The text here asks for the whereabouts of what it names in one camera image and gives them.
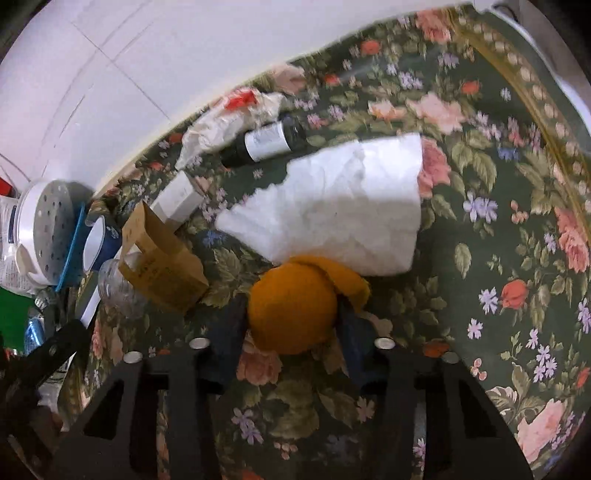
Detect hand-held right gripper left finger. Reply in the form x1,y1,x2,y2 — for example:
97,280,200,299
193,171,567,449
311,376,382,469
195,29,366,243
46,298,251,480

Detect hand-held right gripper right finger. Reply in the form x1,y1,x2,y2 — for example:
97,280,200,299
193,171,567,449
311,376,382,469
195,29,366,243
339,300,532,480

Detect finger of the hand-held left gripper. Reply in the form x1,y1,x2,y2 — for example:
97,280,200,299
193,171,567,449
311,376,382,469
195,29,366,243
14,320,89,395

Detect orange plush object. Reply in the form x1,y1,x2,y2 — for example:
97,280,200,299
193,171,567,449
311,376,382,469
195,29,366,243
247,255,371,356

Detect long white carton box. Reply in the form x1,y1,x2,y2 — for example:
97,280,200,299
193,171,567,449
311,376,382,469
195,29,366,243
151,171,206,229

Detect white and red wrapper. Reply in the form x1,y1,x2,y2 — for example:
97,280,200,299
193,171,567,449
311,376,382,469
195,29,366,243
174,88,284,169

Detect blue can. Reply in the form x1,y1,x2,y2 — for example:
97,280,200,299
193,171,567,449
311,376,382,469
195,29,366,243
24,318,46,354

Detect green plastic container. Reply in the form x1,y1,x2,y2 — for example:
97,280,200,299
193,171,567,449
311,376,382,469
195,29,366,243
0,284,44,324

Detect clear plastic bottle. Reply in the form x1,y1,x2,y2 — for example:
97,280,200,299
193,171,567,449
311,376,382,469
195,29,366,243
98,258,149,320

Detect brown paper bag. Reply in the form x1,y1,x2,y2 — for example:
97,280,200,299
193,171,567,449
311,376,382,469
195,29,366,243
117,200,209,315

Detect blue paper cup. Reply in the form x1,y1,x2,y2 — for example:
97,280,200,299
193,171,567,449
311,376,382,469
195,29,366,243
82,215,123,273

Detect white perforated lid container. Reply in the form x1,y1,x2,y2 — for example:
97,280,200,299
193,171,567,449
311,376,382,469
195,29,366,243
9,180,77,284

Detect blue and white bag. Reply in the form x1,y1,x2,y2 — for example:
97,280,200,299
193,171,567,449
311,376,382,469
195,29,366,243
0,194,28,282

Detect white paper towel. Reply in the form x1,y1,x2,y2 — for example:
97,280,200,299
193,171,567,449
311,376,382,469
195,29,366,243
215,132,424,276

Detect floral tablecloth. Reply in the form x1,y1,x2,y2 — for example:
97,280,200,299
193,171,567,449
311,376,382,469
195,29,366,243
69,4,591,480

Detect dark bottle with white label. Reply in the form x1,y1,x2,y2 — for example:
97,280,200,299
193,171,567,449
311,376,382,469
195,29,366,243
221,115,308,169

